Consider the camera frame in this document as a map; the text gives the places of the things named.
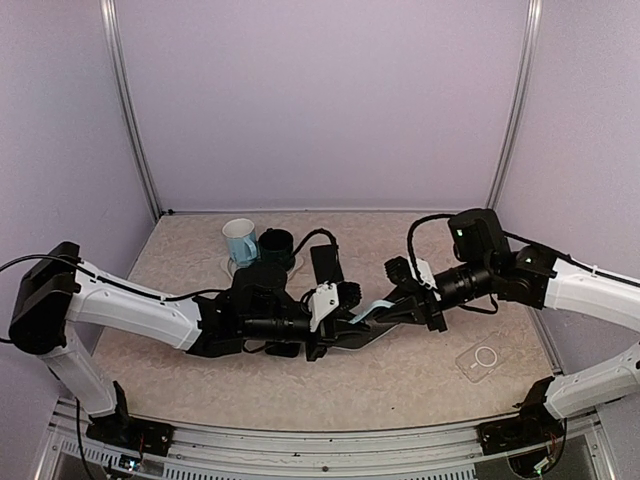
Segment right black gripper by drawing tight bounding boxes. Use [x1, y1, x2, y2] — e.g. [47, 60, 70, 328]
[374, 255, 496, 332]

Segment black phone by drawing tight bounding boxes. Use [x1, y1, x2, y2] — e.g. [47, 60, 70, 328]
[359, 319, 395, 344]
[310, 244, 344, 284]

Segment light blue phone case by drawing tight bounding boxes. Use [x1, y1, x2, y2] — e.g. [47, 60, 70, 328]
[348, 300, 394, 324]

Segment black phone case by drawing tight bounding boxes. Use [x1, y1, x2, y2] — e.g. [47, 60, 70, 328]
[265, 343, 301, 358]

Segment clear magsafe phone case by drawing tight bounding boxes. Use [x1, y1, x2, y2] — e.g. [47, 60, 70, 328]
[455, 331, 515, 384]

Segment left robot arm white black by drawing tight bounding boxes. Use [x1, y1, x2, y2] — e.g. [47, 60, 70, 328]
[8, 242, 379, 445]

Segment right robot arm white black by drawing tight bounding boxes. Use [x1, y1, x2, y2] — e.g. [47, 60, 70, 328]
[371, 208, 639, 444]

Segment dark green ceramic mug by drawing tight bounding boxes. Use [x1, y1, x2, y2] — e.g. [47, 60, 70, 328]
[258, 228, 295, 271]

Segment white grey ringed plate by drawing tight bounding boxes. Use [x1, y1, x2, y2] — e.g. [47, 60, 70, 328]
[219, 258, 305, 280]

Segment light blue ceramic mug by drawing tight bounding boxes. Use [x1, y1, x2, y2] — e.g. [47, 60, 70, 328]
[222, 218, 259, 268]

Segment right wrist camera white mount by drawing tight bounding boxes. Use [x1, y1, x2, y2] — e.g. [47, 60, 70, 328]
[384, 256, 436, 292]

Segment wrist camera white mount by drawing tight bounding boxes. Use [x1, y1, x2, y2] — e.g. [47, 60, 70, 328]
[309, 281, 362, 332]
[384, 256, 436, 292]

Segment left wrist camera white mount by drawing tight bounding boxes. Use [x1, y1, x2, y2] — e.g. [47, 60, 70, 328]
[309, 281, 362, 332]

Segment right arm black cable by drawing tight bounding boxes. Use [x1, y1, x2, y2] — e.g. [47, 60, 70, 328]
[405, 213, 640, 289]

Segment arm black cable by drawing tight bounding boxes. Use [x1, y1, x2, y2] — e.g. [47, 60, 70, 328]
[405, 213, 640, 289]
[0, 254, 84, 346]

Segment front aluminium rail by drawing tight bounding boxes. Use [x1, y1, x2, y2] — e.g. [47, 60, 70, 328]
[30, 403, 619, 479]

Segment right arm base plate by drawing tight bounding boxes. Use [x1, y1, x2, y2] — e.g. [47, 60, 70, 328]
[476, 417, 566, 456]

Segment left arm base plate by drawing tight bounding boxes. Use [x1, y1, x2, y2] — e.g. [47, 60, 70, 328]
[86, 417, 175, 457]

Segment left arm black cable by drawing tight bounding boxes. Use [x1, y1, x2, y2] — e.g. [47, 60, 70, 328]
[0, 254, 84, 346]

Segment right aluminium frame post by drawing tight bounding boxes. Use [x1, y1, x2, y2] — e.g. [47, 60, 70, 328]
[485, 0, 543, 209]

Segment aluminium frame post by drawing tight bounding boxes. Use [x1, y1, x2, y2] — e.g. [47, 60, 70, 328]
[485, 0, 543, 209]
[99, 0, 163, 223]

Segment left aluminium frame post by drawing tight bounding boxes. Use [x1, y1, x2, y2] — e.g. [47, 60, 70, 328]
[99, 0, 163, 223]

